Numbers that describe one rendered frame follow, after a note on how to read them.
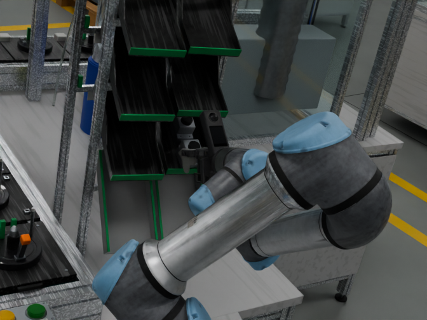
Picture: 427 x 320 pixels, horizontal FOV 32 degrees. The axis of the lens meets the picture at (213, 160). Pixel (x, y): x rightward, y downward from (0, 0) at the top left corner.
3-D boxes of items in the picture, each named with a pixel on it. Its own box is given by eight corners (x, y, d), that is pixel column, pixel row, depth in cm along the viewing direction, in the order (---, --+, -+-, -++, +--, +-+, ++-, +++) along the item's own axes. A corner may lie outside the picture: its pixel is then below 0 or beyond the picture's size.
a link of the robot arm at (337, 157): (128, 353, 134) (385, 184, 118) (74, 290, 132) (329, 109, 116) (142, 320, 145) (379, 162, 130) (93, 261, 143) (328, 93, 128)
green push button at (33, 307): (47, 319, 167) (47, 312, 166) (30, 323, 165) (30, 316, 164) (40, 308, 170) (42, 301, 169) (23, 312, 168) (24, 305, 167)
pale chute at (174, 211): (203, 242, 200) (209, 239, 196) (156, 245, 195) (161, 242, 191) (191, 141, 207) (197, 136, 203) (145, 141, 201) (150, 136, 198)
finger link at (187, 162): (170, 172, 187) (192, 174, 179) (169, 148, 186) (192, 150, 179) (180, 171, 189) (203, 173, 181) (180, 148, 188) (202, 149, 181)
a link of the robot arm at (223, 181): (225, 240, 154) (262, 206, 158) (191, 198, 153) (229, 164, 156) (212, 239, 162) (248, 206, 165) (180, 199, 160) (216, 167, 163)
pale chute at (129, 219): (153, 251, 192) (159, 248, 188) (103, 254, 187) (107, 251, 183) (142, 146, 199) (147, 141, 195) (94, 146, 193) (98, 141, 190)
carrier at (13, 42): (72, 63, 305) (75, 33, 300) (14, 64, 292) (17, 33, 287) (51, 41, 323) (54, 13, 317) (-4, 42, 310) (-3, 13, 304)
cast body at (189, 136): (190, 145, 195) (198, 128, 190) (174, 145, 193) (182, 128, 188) (183, 120, 199) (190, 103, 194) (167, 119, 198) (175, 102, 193)
